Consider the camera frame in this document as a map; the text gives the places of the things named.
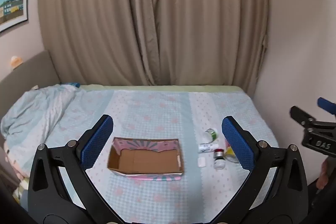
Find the yellow packet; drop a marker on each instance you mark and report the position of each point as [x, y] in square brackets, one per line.
[230, 151]

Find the pink pillow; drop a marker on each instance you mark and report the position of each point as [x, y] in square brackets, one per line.
[15, 163]

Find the white tube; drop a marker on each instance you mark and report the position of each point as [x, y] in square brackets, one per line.
[206, 147]

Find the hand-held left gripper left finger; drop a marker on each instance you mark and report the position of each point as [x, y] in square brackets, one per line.
[97, 144]

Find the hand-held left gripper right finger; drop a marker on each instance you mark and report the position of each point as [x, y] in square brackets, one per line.
[237, 145]

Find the light blue duvet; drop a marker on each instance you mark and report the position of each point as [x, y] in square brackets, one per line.
[39, 108]

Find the checked bow-print bed sheet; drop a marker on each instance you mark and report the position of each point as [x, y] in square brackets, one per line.
[157, 113]

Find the small blue cloth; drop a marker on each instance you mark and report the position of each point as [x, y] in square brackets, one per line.
[73, 84]

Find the beige curtain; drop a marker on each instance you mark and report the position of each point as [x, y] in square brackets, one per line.
[131, 16]

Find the cardboard box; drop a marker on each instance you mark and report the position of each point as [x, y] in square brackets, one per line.
[147, 158]

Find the small orange toy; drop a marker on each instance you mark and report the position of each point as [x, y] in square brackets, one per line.
[15, 60]

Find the small bottle with red cap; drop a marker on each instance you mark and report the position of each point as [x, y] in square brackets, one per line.
[219, 158]

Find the person's right hand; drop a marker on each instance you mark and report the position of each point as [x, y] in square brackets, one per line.
[322, 175]

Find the grey headboard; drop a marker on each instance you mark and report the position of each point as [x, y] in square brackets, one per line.
[34, 71]

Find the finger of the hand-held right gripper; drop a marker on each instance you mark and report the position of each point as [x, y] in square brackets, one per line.
[300, 115]
[326, 105]

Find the white jar with green label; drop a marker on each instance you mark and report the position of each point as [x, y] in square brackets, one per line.
[211, 134]

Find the framed wall picture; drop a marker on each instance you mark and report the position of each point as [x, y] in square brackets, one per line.
[13, 3]

